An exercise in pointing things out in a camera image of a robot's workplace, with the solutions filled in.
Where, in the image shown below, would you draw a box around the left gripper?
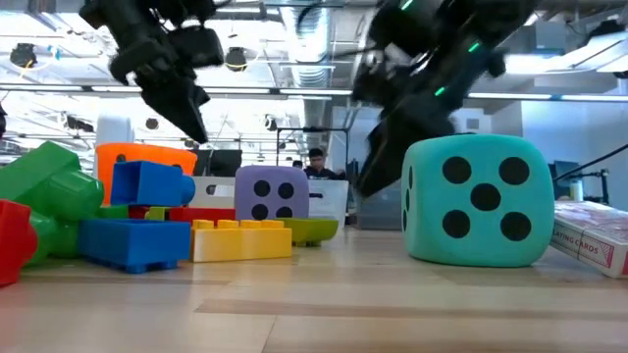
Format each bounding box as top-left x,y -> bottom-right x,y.
108,37 -> 212,145

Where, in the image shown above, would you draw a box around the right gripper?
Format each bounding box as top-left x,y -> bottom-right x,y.
351,42 -> 507,199

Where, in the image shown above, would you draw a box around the blue toy brick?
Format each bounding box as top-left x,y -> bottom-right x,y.
110,160 -> 197,208
77,218 -> 192,275

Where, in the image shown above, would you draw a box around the teal foam die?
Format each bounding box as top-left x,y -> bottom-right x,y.
399,133 -> 556,270

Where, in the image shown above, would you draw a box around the purple foam die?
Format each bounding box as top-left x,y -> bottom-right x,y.
234,165 -> 311,222

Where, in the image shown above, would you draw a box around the small lime green toy brick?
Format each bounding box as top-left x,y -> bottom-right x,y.
145,206 -> 172,223

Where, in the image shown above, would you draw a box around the dark grey plastic bin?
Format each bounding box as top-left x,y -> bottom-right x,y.
356,183 -> 404,232

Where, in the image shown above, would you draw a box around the black ceiling fixture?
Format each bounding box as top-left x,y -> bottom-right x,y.
224,46 -> 249,74
8,42 -> 38,70

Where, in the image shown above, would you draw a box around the black computer monitor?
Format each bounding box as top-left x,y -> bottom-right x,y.
193,148 -> 243,178

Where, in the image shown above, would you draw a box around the orange pumpkin-face bucket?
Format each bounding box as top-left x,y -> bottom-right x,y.
94,142 -> 199,207

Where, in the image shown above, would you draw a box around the clear plastic bin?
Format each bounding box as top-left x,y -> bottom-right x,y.
307,178 -> 350,227

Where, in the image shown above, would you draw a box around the white plastic bin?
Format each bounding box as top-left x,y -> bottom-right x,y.
188,176 -> 237,210

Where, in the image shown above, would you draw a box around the long linear ceiling light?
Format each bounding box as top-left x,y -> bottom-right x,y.
0,83 -> 628,103

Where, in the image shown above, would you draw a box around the yellow toy brick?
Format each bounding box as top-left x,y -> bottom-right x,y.
189,219 -> 293,264

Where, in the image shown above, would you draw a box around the dark office partition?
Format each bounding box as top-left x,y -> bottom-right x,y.
551,160 -> 584,202

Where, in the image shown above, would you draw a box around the red printed playing card box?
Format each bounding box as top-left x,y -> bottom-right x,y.
549,199 -> 628,280

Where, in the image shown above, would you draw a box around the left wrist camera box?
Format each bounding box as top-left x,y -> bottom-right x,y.
168,25 -> 226,69

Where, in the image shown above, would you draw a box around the round silver ventilation duct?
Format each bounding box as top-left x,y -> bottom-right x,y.
280,0 -> 337,158

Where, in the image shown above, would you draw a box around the taut black cable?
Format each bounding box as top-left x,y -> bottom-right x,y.
552,142 -> 628,183

